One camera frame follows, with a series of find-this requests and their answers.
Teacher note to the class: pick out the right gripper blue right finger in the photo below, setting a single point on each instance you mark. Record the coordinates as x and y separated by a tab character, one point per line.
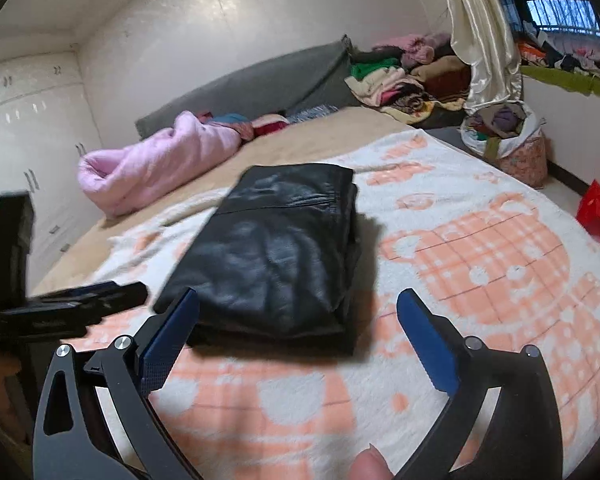
423	331

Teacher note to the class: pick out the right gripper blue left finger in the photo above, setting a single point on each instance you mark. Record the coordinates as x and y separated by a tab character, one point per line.
161	339

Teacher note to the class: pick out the black leather jacket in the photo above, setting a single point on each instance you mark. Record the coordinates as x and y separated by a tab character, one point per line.
277	258

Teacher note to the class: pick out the floral bag of clothes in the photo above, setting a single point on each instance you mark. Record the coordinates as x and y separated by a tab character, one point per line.
509	136

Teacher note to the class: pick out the pile of folded clothes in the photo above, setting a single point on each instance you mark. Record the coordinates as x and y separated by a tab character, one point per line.
415	79

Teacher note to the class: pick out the clothes on window sill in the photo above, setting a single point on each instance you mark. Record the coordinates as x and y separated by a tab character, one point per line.
538	48

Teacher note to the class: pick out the person's left hand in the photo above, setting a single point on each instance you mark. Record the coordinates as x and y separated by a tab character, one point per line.
9	421

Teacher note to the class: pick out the person's right hand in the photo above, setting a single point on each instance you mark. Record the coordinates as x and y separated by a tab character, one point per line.
369	464

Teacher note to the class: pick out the white and orange bear blanket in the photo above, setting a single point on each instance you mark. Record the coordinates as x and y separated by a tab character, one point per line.
500	260

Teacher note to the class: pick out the pink quilted duvet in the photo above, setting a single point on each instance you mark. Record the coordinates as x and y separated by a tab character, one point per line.
126	180

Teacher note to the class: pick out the white wardrobe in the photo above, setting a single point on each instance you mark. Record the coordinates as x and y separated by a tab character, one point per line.
46	126

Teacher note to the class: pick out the tan bed sheet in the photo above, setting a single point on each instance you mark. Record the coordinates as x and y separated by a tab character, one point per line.
313	141

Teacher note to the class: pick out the red and white pillow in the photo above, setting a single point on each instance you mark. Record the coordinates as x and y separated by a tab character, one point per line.
268	123

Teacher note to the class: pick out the grey padded headboard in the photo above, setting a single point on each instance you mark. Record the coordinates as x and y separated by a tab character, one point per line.
289	84

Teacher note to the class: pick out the cream satin curtain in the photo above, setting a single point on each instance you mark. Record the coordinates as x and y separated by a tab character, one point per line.
481	37

